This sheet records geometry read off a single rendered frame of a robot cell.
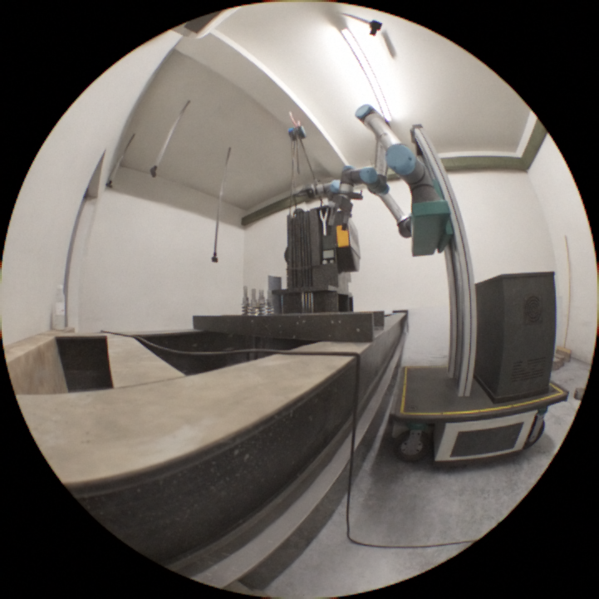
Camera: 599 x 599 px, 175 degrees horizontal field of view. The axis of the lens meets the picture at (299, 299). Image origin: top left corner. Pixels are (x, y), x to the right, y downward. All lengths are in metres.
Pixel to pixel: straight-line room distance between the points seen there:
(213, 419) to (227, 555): 0.25
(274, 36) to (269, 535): 2.47
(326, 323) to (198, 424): 0.43
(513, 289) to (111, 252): 3.53
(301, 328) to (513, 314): 0.82
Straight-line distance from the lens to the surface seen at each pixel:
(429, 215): 0.81
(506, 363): 0.94
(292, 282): 1.62
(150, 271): 3.03
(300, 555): 0.78
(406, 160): 0.81
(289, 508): 0.38
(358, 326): 0.50
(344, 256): 1.48
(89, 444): 0.16
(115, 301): 2.91
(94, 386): 1.00
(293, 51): 2.21
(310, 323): 0.55
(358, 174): 0.96
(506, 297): 0.90
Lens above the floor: 0.74
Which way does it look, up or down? 3 degrees up
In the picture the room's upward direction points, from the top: 2 degrees counter-clockwise
